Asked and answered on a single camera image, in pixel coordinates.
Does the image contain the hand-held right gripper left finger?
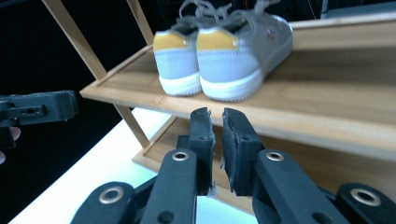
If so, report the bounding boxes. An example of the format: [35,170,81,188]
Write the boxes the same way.
[177,106,217,198]

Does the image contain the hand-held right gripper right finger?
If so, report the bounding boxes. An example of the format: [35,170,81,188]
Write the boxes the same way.
[220,106,265,198]

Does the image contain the beige sneaker with yellow heel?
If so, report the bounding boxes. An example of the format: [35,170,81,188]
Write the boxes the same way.
[195,0,294,104]
[152,0,204,97]

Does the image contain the wooden three-tier shoe rack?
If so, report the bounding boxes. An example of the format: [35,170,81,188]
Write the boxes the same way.
[41,0,396,217]

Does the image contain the white table mat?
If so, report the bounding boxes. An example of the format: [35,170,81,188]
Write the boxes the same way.
[8,106,260,224]

